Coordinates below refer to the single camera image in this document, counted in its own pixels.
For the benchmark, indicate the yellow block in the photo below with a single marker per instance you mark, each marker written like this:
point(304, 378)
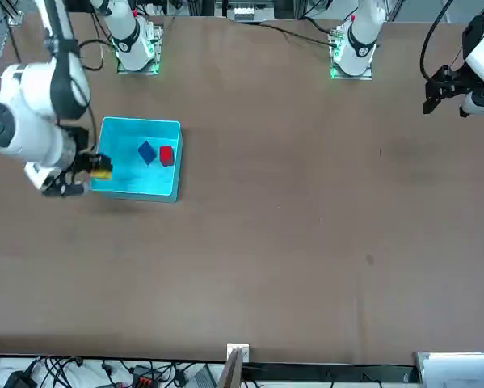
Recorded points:
point(102, 175)

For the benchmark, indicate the white flat board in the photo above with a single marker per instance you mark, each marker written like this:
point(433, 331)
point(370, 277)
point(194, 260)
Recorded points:
point(460, 372)

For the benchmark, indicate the red block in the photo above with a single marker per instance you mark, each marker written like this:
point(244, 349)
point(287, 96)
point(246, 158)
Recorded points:
point(166, 155)

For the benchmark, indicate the dark ribbed power strip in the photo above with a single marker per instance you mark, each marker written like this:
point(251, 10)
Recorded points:
point(203, 378)

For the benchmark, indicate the cyan plastic box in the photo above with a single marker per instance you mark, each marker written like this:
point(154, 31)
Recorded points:
point(128, 137)

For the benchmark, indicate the white power strip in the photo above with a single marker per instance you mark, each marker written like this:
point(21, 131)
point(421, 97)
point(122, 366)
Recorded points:
point(243, 14)

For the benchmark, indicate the black table edge rail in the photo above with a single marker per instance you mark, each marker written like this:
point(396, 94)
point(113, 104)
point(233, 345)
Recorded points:
point(326, 369)

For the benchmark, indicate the black power adapter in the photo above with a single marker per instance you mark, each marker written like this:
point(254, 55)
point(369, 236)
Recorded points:
point(19, 380)

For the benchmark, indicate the orange black plug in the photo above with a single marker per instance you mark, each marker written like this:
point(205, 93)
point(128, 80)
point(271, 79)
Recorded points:
point(144, 380)

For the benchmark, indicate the blue block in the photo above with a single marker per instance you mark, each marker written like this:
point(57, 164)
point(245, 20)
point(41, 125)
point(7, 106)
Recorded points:
point(146, 153)

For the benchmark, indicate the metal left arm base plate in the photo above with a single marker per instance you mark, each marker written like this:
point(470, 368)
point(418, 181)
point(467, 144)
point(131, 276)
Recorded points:
point(350, 77)

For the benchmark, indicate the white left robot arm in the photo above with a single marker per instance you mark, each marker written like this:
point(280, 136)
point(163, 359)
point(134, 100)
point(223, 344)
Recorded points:
point(360, 40)

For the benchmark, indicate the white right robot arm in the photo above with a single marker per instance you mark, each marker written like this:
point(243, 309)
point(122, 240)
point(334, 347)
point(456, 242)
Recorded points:
point(27, 93)

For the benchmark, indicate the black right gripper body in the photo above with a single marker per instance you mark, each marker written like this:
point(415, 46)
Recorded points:
point(82, 159)

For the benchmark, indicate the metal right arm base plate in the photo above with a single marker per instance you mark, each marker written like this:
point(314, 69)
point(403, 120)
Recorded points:
point(138, 72)

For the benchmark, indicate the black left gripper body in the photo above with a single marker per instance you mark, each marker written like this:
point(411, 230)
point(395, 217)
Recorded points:
point(460, 83)

